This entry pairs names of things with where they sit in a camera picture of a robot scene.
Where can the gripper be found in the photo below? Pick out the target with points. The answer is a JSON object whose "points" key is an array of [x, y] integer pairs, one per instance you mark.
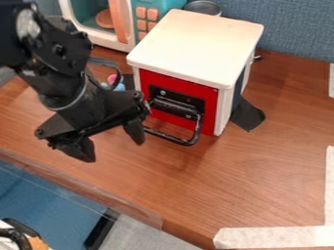
{"points": [[98, 112]]}

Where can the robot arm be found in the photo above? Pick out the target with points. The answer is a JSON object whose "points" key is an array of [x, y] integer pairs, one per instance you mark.
{"points": [[52, 65]]}

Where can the pink and blue toy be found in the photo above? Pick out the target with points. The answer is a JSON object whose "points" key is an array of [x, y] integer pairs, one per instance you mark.
{"points": [[113, 81]]}

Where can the toy microwave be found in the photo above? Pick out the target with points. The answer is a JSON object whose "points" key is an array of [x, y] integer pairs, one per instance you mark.
{"points": [[126, 22]]}

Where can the white cabinet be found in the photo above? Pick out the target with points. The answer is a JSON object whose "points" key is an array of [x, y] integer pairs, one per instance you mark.
{"points": [[195, 45]]}

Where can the black cloth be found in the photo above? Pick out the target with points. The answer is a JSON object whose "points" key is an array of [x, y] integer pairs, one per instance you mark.
{"points": [[248, 115]]}

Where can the silver pot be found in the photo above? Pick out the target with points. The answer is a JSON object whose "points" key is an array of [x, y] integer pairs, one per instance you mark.
{"points": [[203, 7]]}

